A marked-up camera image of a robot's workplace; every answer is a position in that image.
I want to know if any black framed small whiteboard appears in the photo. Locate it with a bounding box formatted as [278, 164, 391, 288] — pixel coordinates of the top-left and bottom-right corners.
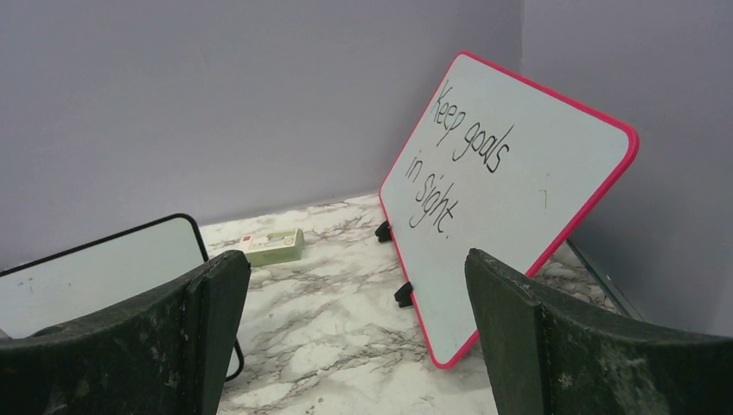
[0, 213, 245, 383]

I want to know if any green white eraser box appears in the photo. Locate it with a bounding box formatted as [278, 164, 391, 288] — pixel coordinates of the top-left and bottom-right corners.
[239, 228, 304, 267]

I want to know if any pink framed whiteboard with text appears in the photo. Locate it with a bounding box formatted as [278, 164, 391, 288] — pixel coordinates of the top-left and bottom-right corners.
[379, 51, 640, 369]

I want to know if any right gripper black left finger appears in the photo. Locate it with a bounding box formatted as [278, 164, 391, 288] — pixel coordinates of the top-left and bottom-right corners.
[1, 251, 251, 414]

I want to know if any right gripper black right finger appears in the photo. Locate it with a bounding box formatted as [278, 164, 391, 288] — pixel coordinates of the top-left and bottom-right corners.
[464, 248, 732, 414]

